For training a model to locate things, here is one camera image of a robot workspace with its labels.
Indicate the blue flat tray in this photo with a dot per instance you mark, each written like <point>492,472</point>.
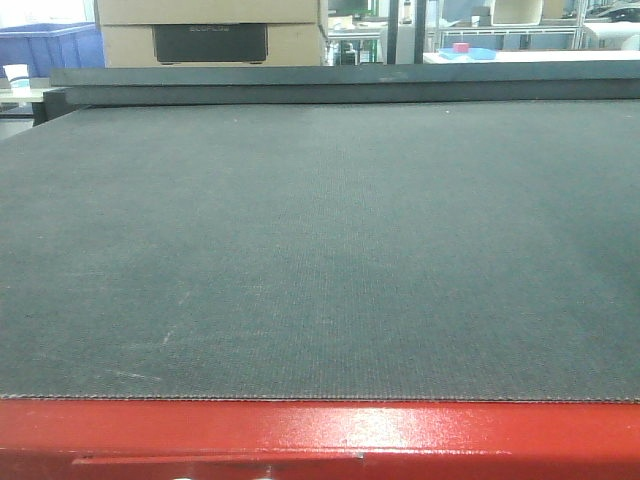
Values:
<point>472,54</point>

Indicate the large cardboard box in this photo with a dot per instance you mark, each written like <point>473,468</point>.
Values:
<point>213,33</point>

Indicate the white paper cup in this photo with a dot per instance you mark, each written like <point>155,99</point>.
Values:
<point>17,75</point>

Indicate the small pink block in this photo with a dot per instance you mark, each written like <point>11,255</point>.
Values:
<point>460,47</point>

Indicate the black metal frame post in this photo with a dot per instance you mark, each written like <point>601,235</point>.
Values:
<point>392,32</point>

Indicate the dark conveyor belt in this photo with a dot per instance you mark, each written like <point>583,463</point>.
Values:
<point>471,251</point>

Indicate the white open-ended box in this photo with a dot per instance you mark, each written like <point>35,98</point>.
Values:
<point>516,12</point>

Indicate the red conveyor frame edge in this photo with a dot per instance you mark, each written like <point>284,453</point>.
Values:
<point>112,439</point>

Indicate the blue plastic crate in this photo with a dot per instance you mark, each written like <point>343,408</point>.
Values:
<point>46,46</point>

